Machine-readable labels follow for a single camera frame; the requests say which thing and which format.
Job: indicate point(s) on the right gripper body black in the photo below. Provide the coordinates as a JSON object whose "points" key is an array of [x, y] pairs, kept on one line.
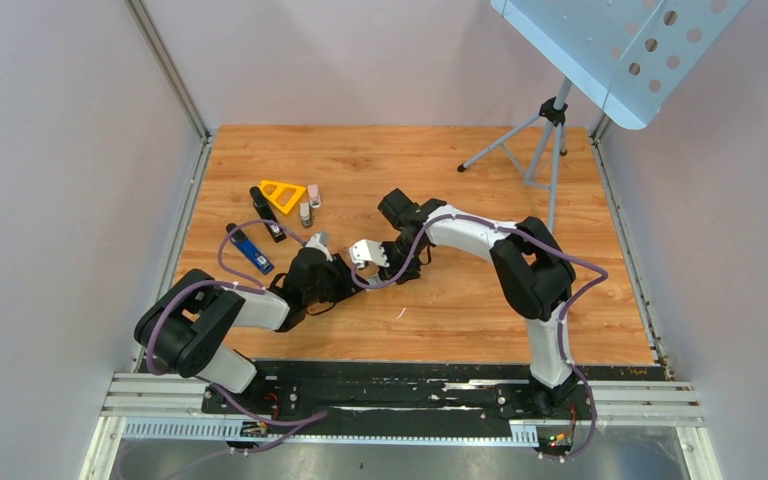
{"points": [[399, 256]]}

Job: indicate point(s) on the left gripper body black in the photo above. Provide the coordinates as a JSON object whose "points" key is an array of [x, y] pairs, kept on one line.
{"points": [[334, 284]]}

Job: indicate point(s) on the grey white stapler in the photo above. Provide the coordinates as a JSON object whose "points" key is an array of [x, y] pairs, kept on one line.
{"points": [[306, 215]]}

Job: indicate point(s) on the pink stapler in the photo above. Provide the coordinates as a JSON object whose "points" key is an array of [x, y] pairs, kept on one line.
{"points": [[314, 196]]}

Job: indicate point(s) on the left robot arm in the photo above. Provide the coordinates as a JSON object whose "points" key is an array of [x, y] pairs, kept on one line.
{"points": [[184, 331]]}

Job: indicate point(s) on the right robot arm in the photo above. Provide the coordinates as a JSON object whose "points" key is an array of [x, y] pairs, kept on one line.
{"points": [[535, 281]]}

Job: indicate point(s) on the yellow plastic triangle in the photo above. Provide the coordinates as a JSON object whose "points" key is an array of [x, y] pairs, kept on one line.
{"points": [[283, 196]]}

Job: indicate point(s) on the light blue music stand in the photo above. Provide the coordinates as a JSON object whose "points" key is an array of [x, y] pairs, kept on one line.
{"points": [[626, 57]]}

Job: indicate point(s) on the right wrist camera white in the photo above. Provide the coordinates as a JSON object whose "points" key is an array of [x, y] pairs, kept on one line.
{"points": [[364, 253]]}

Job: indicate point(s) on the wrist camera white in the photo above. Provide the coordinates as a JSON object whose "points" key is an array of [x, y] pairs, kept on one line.
{"points": [[319, 241], [364, 253]]}

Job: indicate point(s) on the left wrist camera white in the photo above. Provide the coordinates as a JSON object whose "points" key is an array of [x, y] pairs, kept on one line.
{"points": [[319, 241]]}

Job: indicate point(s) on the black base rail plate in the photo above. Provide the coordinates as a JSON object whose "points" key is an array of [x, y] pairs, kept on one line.
{"points": [[409, 400]]}

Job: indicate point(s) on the aluminium frame post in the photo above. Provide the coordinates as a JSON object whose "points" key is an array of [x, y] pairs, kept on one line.
{"points": [[155, 43]]}

